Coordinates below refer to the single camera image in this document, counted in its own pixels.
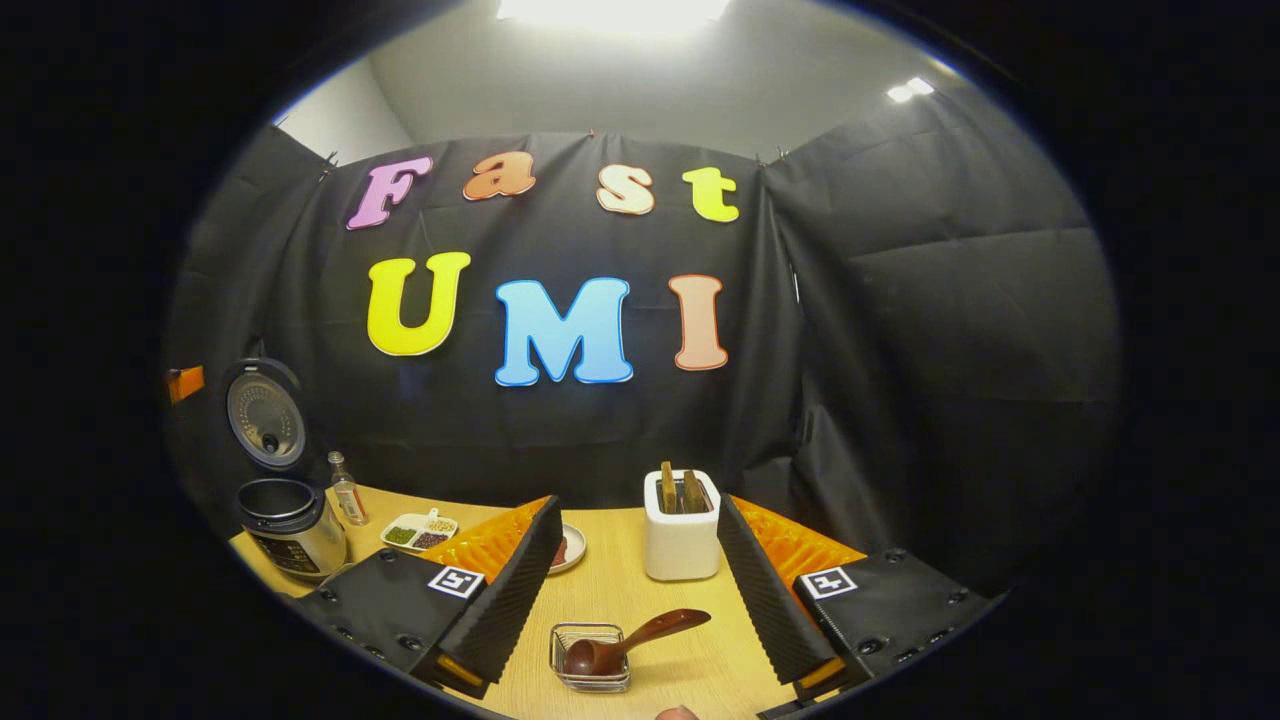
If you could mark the small ceiling light panel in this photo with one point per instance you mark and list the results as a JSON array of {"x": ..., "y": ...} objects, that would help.
[{"x": 910, "y": 90}]

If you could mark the brown wooden spoon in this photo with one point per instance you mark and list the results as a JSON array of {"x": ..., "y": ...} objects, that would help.
[{"x": 650, "y": 630}]

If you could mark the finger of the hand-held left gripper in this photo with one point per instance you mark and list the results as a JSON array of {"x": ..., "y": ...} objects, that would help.
[{"x": 186, "y": 384}]

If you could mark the white divided bean dish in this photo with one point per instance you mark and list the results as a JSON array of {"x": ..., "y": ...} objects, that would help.
[{"x": 418, "y": 535}]

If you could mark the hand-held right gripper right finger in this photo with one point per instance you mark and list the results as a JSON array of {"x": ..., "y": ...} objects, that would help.
[{"x": 765, "y": 600}]

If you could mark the white round plate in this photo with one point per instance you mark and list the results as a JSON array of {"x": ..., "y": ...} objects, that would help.
[{"x": 574, "y": 548}]

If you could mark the large ceiling light panel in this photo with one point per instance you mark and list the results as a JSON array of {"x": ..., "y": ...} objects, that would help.
[{"x": 610, "y": 12}]

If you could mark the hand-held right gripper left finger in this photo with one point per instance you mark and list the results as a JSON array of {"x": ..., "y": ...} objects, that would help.
[{"x": 515, "y": 600}]

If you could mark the clear ribbed chopstick holder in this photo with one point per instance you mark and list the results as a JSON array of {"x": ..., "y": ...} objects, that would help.
[{"x": 600, "y": 685}]

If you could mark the small clear glass bottle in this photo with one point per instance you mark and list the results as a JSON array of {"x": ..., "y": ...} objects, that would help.
[{"x": 348, "y": 500}]

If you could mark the white box utensil holder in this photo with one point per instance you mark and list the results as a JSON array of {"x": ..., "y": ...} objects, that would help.
[{"x": 680, "y": 545}]

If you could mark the silver black rice cooker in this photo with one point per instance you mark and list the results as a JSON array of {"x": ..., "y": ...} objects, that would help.
[{"x": 290, "y": 530}]

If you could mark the red meat piece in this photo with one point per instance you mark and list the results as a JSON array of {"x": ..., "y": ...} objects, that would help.
[{"x": 560, "y": 550}]

